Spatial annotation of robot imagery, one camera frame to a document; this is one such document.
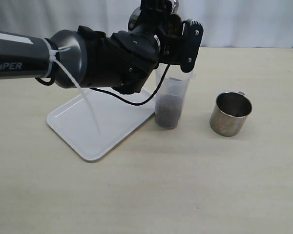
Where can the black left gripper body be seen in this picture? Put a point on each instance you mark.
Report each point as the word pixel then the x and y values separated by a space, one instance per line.
pixel 181 49

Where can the steel mug with pellets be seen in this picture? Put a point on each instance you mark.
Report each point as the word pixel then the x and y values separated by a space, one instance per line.
pixel 160 14

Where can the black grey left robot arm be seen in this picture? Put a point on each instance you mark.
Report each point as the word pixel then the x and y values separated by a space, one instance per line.
pixel 85 58

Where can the translucent plastic container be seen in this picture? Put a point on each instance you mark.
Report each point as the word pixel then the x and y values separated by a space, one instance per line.
pixel 170 98

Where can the white curtain backdrop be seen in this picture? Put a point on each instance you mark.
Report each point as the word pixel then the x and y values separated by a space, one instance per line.
pixel 226 23

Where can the white plastic tray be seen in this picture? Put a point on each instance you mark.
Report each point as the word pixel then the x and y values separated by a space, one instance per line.
pixel 92 136

